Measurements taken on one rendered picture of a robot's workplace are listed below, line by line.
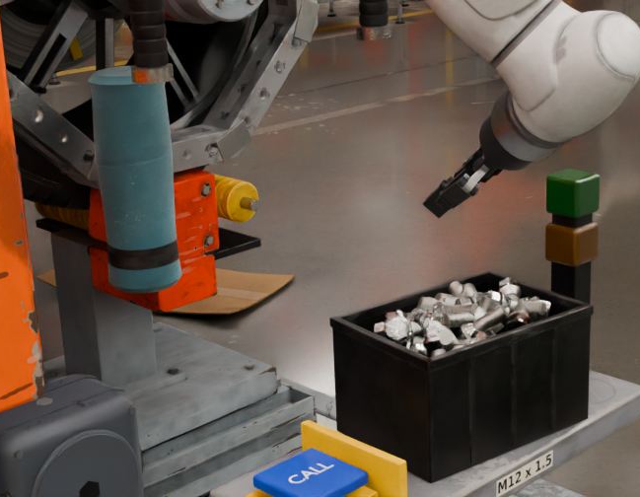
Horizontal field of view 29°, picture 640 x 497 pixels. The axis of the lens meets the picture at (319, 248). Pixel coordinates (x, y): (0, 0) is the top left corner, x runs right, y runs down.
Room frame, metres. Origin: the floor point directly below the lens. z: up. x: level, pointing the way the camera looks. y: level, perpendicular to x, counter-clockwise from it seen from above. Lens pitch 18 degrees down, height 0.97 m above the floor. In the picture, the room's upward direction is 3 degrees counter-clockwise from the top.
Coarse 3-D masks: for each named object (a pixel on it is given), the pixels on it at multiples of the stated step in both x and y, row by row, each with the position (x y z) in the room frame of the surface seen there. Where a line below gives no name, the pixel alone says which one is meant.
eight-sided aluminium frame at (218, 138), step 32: (288, 0) 1.74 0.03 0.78; (288, 32) 1.72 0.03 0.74; (256, 64) 1.75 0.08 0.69; (288, 64) 1.72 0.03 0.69; (32, 96) 1.44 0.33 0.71; (224, 96) 1.70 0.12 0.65; (256, 96) 1.67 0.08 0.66; (32, 128) 1.44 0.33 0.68; (64, 128) 1.47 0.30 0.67; (192, 128) 1.66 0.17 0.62; (224, 128) 1.65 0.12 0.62; (64, 160) 1.47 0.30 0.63; (192, 160) 1.59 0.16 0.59; (224, 160) 1.63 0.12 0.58
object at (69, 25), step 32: (0, 0) 1.54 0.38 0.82; (64, 0) 1.61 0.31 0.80; (96, 0) 1.68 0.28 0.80; (64, 32) 1.60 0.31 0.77; (96, 32) 1.65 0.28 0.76; (192, 32) 1.85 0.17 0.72; (224, 32) 1.80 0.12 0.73; (32, 64) 1.56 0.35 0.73; (96, 64) 1.65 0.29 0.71; (128, 64) 1.90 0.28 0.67; (192, 64) 1.81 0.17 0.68; (224, 64) 1.76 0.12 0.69; (192, 96) 1.73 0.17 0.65
